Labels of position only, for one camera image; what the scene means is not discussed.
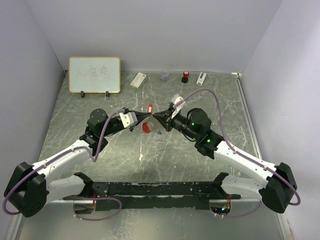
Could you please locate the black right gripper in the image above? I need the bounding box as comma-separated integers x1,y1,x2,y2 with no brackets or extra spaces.
152,108,199,141

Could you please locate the red handled key organizer ring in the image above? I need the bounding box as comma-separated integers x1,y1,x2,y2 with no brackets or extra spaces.
141,117,163,135

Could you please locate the red tagged key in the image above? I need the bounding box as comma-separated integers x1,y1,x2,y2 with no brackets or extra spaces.
147,103,154,115

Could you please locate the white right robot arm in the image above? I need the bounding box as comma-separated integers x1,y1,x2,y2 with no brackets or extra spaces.
153,108,298,214

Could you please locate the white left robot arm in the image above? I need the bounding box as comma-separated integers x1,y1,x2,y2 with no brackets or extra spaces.
2,108,151,218

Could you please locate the white cardboard box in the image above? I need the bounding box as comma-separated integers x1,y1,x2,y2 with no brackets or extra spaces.
130,72,147,90

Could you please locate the red black stamp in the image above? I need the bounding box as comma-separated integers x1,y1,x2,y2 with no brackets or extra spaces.
181,71,190,84

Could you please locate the clear jar of paperclips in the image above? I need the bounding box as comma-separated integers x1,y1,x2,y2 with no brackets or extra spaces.
160,69,170,82

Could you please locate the white stapler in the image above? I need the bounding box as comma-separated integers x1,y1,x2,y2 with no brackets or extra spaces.
196,71,207,86

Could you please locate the black whiteboard stand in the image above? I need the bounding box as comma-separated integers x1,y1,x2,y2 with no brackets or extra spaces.
80,91,110,98

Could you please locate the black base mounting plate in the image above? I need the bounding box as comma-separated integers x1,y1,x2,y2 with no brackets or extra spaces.
62,181,242,212

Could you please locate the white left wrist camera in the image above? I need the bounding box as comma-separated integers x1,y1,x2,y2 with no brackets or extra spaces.
119,112,134,129

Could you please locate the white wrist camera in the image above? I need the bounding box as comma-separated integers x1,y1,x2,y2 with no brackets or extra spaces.
119,112,134,129
171,94,186,119

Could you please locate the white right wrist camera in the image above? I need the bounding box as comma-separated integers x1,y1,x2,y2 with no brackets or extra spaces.
171,94,186,119

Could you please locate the small whiteboard yellow frame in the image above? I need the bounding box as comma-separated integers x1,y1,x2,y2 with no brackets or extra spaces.
68,56,121,94

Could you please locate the aluminium rail frame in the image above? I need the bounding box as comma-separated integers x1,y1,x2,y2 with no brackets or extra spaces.
231,72,294,240

